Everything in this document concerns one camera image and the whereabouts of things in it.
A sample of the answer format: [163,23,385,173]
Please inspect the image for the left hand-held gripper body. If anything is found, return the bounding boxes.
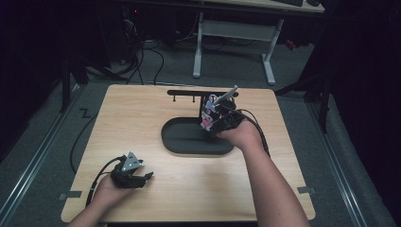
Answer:
[109,151,149,190]

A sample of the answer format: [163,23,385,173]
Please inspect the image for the black looped floor cable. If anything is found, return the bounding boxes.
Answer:
[125,39,166,87]

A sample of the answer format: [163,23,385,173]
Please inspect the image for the black zigzag floor tape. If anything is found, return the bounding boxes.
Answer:
[78,107,93,120]

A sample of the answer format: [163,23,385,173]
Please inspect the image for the person's right hand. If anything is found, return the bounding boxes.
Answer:
[217,118,265,153]

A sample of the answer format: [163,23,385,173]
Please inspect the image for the black hook rack with tray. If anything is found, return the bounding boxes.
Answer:
[160,89,239,156]

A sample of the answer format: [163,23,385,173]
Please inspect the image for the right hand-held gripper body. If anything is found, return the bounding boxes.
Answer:
[209,84,246,138]

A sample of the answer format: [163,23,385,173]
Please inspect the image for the black and pink plush keychain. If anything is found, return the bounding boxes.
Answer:
[200,93,222,132]

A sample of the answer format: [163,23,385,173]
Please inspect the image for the left hand-held gripper black cable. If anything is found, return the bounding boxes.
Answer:
[84,155,127,208]

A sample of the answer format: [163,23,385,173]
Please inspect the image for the hand-held gripper black cable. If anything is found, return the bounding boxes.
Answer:
[218,105,272,158]
[84,155,127,208]

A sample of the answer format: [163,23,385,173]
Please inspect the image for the right hand-held gripper black cable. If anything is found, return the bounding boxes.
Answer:
[218,105,272,158]

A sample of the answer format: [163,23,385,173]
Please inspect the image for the metal floor rail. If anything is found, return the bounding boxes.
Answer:
[0,83,81,223]
[305,101,369,227]

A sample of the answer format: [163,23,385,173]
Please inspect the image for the black keyboard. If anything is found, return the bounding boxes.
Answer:
[272,0,305,8]

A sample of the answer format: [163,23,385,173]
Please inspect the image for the black metal stand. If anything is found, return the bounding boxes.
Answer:
[59,51,91,114]
[273,71,333,134]

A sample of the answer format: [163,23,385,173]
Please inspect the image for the grey tape strip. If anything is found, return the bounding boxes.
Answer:
[58,190,83,201]
[296,185,317,195]

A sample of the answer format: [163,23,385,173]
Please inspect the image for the dark computer tower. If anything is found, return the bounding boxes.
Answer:
[118,5,145,65]

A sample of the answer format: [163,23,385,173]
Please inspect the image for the person's left hand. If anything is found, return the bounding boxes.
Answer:
[90,174,136,210]

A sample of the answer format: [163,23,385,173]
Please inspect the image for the white-legged desk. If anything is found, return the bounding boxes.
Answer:
[191,0,326,87]

